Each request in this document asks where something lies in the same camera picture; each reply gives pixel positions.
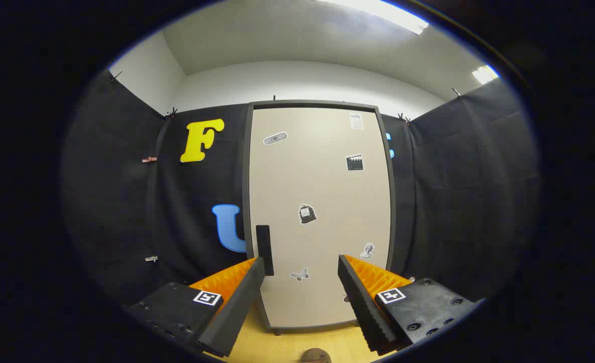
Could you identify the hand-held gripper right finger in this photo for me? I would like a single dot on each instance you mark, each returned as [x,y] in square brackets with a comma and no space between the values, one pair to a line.
[362,302]

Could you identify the small ceiling light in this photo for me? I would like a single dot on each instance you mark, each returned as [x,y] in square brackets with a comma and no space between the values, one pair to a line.
[484,74]

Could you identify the brown fuzzy shoe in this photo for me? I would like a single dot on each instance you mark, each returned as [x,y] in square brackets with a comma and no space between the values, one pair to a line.
[315,356]

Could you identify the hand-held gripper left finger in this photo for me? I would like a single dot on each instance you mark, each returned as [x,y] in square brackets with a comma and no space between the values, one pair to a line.
[237,307]

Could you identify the silver clip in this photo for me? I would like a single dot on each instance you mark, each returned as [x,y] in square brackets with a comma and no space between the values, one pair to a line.
[151,258]

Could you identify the red clip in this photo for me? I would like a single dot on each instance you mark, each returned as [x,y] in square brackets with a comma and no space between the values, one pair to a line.
[149,159]

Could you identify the grey shoe cabinet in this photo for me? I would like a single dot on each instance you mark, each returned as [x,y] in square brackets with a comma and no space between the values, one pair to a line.
[246,166]

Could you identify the black backdrop cloth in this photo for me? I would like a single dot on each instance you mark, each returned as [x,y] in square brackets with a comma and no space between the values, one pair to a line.
[116,201]

